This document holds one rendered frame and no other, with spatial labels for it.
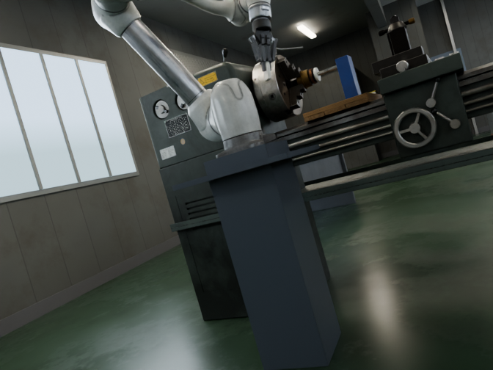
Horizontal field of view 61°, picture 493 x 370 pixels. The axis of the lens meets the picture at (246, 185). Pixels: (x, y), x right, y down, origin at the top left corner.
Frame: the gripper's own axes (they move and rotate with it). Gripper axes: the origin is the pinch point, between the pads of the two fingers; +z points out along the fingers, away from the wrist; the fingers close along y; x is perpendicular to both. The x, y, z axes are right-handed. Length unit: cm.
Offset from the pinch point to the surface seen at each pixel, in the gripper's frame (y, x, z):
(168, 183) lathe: -20, 78, 36
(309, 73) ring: 37.5, 20.4, -7.6
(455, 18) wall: 851, 476, -321
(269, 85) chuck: 18.6, 27.9, -3.2
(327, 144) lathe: 35.0, 10.9, 28.7
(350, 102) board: 38.9, -2.8, 12.9
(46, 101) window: -58, 324, -73
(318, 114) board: 31.1, 9.7, 15.1
